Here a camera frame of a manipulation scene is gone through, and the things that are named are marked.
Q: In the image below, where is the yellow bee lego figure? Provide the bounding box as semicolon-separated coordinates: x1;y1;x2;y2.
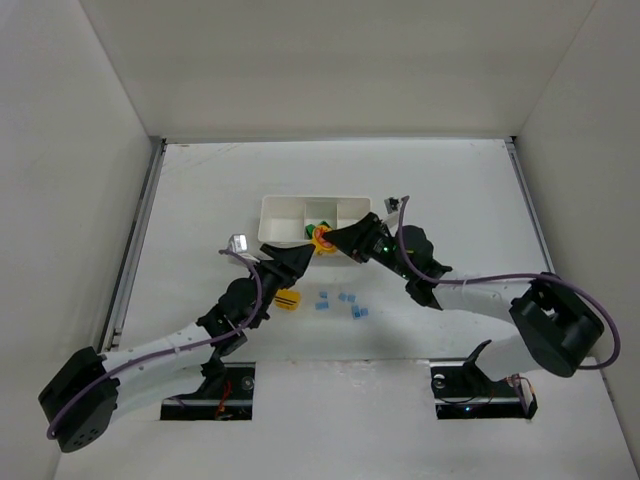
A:
311;224;337;256

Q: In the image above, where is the yellow striped lego body brick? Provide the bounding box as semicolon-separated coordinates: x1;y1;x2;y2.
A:
274;289;301;311

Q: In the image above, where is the small green lego brick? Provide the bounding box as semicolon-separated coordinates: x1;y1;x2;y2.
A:
304;221;332;239

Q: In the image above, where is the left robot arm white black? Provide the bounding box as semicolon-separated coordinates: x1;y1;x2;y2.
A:
38;244;314;453

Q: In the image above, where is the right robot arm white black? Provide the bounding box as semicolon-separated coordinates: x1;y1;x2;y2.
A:
323;213;604;381

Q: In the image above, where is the white divided plastic container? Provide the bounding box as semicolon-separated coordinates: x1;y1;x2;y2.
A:
258;195;372;267

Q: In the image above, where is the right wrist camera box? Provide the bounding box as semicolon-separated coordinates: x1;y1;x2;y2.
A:
383;197;402;227

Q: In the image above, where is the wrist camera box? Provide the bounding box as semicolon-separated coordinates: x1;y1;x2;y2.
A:
227;234;249;255
383;197;402;227

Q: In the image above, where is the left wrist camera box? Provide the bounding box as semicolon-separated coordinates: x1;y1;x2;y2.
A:
227;234;249;255

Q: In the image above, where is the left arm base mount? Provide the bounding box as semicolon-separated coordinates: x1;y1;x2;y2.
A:
160;359;256;422

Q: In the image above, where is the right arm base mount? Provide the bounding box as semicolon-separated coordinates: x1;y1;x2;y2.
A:
430;340;538;421

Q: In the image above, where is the right aluminium rail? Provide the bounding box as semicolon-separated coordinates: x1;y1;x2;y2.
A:
504;136;556;273

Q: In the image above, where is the aluminium rail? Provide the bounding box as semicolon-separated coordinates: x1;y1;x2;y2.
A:
96;137;167;352
504;136;556;273

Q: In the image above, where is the left aluminium rail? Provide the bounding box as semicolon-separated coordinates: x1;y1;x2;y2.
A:
96;137;167;352

